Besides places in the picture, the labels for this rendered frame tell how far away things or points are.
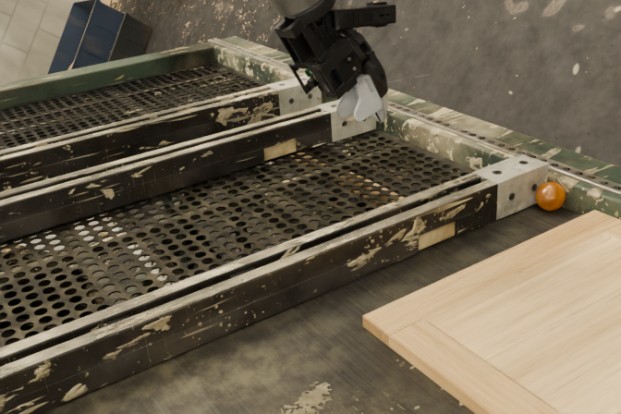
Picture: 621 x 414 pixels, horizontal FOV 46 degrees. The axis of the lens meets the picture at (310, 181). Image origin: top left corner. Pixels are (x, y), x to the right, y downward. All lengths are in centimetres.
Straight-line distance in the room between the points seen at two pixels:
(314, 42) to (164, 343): 43
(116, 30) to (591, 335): 429
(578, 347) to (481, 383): 14
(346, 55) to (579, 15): 177
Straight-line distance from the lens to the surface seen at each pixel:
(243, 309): 101
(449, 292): 105
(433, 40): 299
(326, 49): 95
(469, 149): 146
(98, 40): 492
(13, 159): 157
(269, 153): 153
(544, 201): 130
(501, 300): 104
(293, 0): 90
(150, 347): 97
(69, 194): 138
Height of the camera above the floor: 201
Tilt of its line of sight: 39 degrees down
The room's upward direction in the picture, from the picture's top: 68 degrees counter-clockwise
